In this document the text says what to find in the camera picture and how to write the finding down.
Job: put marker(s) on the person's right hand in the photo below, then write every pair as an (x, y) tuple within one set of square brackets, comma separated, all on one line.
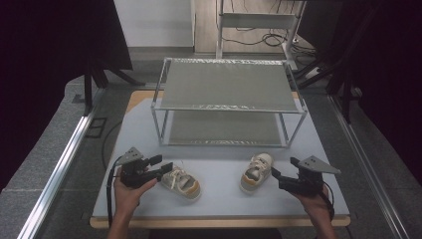
[(313, 203)]

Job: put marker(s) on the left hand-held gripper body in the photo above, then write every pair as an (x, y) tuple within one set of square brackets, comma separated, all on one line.
[(132, 170)]

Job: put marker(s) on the aluminium rail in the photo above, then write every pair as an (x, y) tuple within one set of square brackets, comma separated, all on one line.
[(56, 176), (365, 169)]

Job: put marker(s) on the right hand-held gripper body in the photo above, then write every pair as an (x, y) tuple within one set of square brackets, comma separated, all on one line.
[(307, 177)]

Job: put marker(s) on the grey two-tier shoe rack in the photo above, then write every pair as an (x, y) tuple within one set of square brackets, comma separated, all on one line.
[(228, 99)]

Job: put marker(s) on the black tripod stand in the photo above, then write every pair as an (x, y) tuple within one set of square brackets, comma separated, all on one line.
[(335, 73), (99, 78)]

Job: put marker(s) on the person's left hand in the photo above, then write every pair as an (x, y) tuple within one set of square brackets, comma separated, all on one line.
[(128, 195)]

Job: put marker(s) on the white metal stand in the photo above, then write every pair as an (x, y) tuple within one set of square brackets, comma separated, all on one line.
[(255, 25)]

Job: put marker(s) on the dark curtain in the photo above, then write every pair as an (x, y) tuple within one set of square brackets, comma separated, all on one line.
[(49, 79), (384, 73)]

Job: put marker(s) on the small beige baby shoe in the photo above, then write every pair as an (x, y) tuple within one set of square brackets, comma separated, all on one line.
[(181, 183), (256, 172)]

